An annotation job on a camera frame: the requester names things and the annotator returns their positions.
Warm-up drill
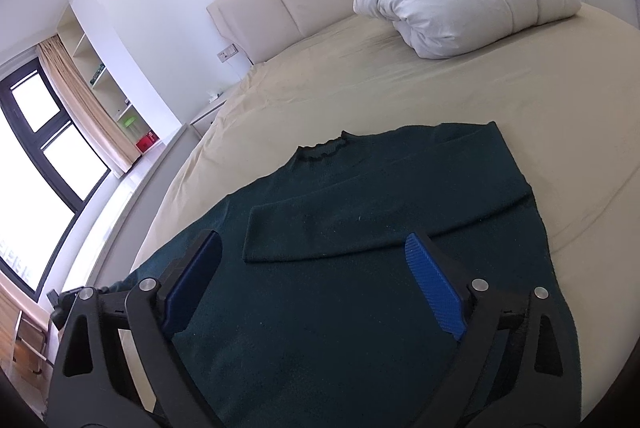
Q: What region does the cream padded headboard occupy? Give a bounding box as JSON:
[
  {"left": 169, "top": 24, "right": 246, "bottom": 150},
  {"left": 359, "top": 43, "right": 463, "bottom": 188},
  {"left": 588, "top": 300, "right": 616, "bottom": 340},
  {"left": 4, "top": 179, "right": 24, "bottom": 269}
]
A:
[{"left": 207, "top": 0, "right": 354, "bottom": 63}]

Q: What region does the beige bed sheet mattress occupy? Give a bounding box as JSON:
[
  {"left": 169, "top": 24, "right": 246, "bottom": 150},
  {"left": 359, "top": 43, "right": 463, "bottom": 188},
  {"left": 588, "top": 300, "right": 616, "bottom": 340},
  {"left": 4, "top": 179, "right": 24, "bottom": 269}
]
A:
[{"left": 137, "top": 5, "right": 639, "bottom": 412}]

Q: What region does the black framed window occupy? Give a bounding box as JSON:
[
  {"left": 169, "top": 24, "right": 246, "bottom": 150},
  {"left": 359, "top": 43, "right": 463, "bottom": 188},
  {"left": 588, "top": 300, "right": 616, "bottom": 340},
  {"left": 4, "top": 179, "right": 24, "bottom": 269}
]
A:
[{"left": 1, "top": 59, "right": 108, "bottom": 299}]

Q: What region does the white wall shelf unit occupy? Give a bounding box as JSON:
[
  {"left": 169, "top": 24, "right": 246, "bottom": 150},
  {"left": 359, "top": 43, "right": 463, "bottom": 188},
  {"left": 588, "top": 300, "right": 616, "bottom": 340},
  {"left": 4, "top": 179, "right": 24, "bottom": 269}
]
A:
[{"left": 56, "top": 5, "right": 154, "bottom": 144}]

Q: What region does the wall power socket panel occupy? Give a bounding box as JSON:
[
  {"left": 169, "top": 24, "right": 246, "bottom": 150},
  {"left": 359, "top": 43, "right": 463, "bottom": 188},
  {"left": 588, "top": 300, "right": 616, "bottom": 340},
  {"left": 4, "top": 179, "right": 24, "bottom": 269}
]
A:
[{"left": 217, "top": 44, "right": 239, "bottom": 63}]

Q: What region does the beige curtain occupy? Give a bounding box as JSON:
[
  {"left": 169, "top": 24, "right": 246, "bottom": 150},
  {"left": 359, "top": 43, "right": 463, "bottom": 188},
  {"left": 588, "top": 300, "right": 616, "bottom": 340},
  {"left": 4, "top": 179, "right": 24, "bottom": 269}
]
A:
[{"left": 36, "top": 35, "right": 141, "bottom": 178}]

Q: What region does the dark green sweater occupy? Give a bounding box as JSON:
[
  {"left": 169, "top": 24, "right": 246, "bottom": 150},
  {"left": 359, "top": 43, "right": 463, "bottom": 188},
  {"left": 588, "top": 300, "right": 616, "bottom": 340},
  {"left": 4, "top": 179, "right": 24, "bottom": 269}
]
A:
[{"left": 115, "top": 123, "right": 582, "bottom": 427}]

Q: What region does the red box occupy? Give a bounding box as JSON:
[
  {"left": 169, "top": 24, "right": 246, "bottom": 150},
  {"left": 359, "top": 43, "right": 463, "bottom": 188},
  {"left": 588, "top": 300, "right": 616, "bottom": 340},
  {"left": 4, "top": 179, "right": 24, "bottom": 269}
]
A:
[{"left": 136, "top": 130, "right": 158, "bottom": 153}]

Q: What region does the white bedside table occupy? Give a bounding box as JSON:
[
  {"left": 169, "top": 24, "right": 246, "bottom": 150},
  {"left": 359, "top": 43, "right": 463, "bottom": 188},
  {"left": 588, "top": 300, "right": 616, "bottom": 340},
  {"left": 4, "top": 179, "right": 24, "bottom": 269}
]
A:
[{"left": 190, "top": 90, "right": 231, "bottom": 138}]

